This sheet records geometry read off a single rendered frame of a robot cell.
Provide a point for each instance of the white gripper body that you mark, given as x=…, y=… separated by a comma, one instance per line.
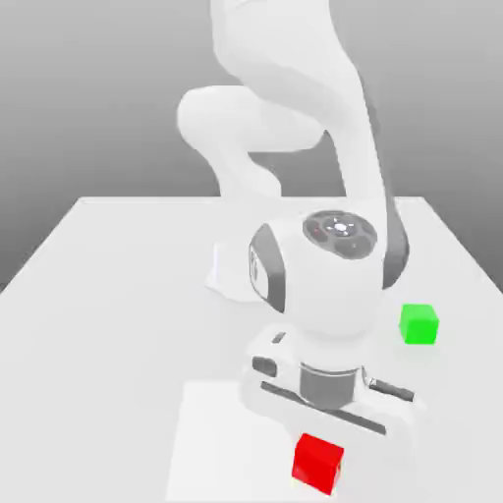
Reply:
x=399, y=416

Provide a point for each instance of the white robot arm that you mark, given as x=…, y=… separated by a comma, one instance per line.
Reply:
x=330, y=283

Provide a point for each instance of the small green cube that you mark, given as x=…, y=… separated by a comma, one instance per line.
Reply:
x=419, y=325

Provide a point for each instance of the small red cube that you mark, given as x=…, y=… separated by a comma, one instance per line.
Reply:
x=314, y=461

